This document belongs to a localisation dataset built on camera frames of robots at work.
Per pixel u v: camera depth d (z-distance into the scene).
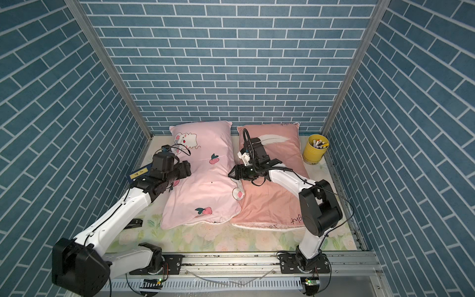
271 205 0.87
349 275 0.72
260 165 0.71
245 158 0.83
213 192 0.81
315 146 0.99
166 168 0.62
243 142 1.09
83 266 0.38
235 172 0.79
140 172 1.02
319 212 0.47
